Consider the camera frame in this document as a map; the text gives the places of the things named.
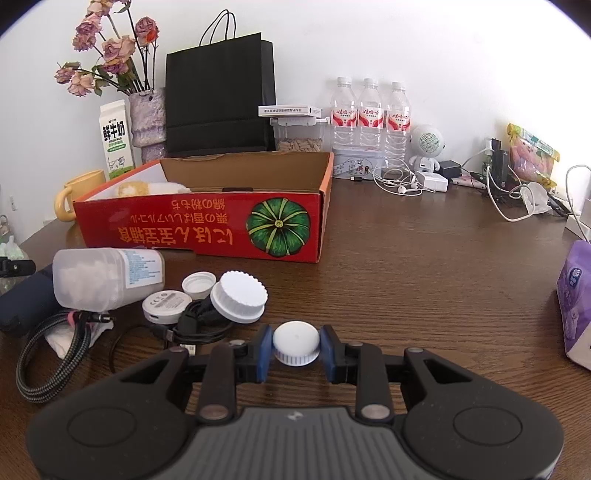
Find middle water bottle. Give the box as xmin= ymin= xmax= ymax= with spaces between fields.
xmin=358 ymin=78 xmax=385 ymax=149

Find round white charger puck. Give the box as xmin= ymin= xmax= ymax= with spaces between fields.
xmin=142 ymin=290 xmax=192 ymax=325

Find black phone stand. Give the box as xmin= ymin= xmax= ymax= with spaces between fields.
xmin=483 ymin=138 xmax=510 ymax=189

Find white charging cable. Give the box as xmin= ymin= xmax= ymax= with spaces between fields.
xmin=461 ymin=147 xmax=546 ymax=223

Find yellow pink snack bag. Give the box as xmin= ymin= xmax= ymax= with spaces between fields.
xmin=507 ymin=123 xmax=560 ymax=190

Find black braided cable coil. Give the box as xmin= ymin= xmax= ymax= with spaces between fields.
xmin=14 ymin=309 xmax=116 ymax=405

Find dark navy fabric case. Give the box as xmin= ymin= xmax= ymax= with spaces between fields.
xmin=0 ymin=265 xmax=61 ymax=338

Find water bottle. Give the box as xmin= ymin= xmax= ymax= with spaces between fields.
xmin=331 ymin=76 xmax=358 ymax=148
xmin=385 ymin=82 xmax=411 ymax=162
xmin=358 ymin=78 xmax=385 ymax=149

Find clear cotton swab jar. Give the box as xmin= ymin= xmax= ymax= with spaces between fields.
xmin=52 ymin=248 xmax=165 ymax=312

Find right water bottle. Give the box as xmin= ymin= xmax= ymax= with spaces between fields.
xmin=385 ymin=82 xmax=411 ymax=162

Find large white ribbed lid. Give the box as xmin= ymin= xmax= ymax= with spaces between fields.
xmin=209 ymin=270 xmax=269 ymax=324

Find white wired earphones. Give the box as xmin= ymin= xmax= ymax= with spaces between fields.
xmin=372 ymin=159 xmax=423 ymax=198

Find purple textured vase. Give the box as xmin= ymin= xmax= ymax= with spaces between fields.
xmin=129 ymin=88 xmax=166 ymax=164

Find left water bottle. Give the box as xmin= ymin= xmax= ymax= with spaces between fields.
xmin=331 ymin=76 xmax=358 ymax=148

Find dried pink rose bouquet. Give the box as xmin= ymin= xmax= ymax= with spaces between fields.
xmin=54 ymin=1 xmax=160 ymax=98

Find yellow white plush toy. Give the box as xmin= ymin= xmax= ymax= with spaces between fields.
xmin=113 ymin=181 xmax=191 ymax=198

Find red pumpkin cardboard box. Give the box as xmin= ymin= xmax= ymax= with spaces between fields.
xmin=74 ymin=152 xmax=334 ymax=263

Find small white ribbed cap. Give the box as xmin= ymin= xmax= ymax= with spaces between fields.
xmin=273 ymin=321 xmax=321 ymax=367

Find white face mask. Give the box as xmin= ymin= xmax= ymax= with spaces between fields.
xmin=520 ymin=182 xmax=551 ymax=216

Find purple tissue pack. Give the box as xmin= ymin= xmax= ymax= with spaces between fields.
xmin=557 ymin=240 xmax=591 ymax=370

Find clear seed storage container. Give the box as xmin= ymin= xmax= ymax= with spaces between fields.
xmin=270 ymin=117 xmax=329 ymax=152

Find white green milk carton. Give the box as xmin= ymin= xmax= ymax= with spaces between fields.
xmin=99 ymin=100 xmax=135 ymax=180

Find yellow ceramic mug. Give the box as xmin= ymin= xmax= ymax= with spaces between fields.
xmin=54 ymin=170 xmax=106 ymax=222

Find black paper shopping bag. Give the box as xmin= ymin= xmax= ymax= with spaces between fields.
xmin=165 ymin=33 xmax=276 ymax=157

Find small white open lid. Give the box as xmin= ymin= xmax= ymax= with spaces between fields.
xmin=181 ymin=271 xmax=216 ymax=300

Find white printed tin box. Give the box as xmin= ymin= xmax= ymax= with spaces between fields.
xmin=332 ymin=145 xmax=385 ymax=181

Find white power adapter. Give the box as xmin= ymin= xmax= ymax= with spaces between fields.
xmin=416 ymin=171 xmax=449 ymax=193

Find small white robot toy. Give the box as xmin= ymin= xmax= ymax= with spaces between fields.
xmin=410 ymin=125 xmax=446 ymax=173

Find flat white box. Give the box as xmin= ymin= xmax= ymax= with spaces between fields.
xmin=259 ymin=105 xmax=322 ymax=118

